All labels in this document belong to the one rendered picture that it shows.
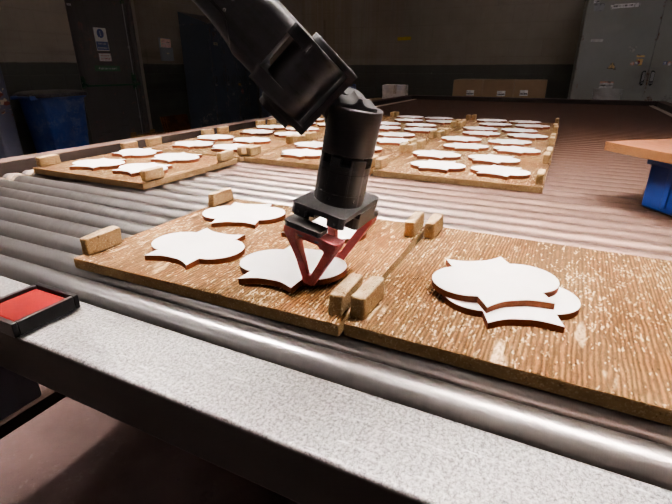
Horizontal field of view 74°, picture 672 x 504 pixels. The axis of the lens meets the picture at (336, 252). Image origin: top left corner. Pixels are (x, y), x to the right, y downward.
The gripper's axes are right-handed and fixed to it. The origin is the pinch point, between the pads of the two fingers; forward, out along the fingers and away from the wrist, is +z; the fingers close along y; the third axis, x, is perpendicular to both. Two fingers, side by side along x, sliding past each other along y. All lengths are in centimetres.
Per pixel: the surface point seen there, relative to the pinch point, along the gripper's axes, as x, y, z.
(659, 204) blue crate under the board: 42, -58, -7
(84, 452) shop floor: -79, -18, 114
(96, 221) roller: -50, -6, 14
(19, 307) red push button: -27.1, 20.9, 8.1
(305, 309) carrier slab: 2.1, 7.8, 1.3
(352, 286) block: 5.8, 5.1, -2.1
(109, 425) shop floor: -82, -30, 115
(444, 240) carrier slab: 10.3, -20.1, -0.4
